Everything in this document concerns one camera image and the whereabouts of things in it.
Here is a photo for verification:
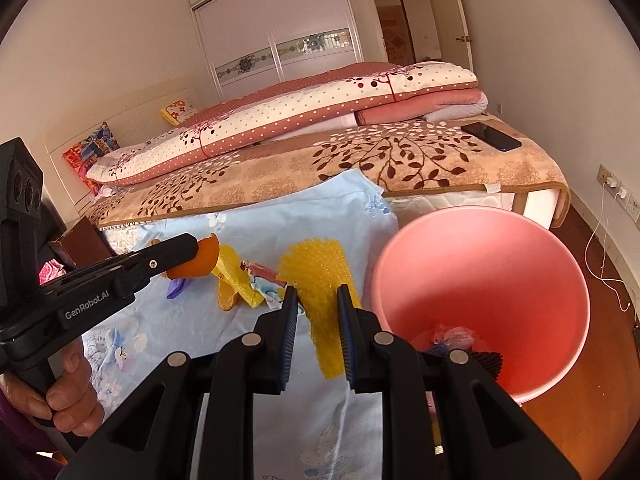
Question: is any black foam fruit net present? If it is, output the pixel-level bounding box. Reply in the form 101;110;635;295
470;351;503;380

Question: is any yellow plastic wrapper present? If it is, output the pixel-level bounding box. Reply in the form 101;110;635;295
212;245;264;308

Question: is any black smartphone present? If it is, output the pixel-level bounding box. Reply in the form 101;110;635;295
460;122;522;152

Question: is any white sliding door wardrobe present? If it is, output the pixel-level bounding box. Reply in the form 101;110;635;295
189;0;362;101

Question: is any blue foam fruit net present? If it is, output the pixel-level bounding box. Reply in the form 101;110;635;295
426;341;451;358

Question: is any pink plastic trash bin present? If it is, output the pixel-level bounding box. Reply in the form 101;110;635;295
370;206;590;404

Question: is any purple cloth pouch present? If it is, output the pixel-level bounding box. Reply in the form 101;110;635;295
166;278;192;300

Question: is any cream room door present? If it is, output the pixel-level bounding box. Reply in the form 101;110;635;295
431;0;474;70

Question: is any clear red snack bag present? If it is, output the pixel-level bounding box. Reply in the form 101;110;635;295
411;324;489;351

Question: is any colourful red blue pillow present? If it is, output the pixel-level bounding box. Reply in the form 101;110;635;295
62;122;119;195

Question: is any brown wooden nightstand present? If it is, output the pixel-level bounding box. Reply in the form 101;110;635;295
49;217;114;269

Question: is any wall socket strip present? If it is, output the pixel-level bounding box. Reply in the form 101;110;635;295
597;165;640;226

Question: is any blue cloud paper wrapper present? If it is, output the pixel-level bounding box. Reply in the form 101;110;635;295
240;260;288;310

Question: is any light blue floral cloth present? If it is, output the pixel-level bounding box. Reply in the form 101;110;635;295
84;170;398;479

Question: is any person left hand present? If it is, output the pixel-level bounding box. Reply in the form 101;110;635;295
1;338;104;437

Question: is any cream bed headboard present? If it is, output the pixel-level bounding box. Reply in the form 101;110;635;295
32;77;208;223

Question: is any white charging cable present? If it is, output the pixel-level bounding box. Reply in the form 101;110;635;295
583;186;633;314

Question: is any pink cloth on chair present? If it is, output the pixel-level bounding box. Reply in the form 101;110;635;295
39;259;66;285

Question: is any brown leaf pattern blanket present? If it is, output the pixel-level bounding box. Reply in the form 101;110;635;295
85;116;570;228

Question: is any pink folded blanket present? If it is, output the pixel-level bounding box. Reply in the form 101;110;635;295
355;88;485;126

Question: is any polka dot folded quilt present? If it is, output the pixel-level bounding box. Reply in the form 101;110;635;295
87;61;479;185

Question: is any orange peel piece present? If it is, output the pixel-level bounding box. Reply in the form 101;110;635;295
166;234;220;280
217;282;239;312

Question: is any yellow foam fruit net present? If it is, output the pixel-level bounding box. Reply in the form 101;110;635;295
277;237;360;379

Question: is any yellow red small pillow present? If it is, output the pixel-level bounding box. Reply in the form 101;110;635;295
160;99;198;127

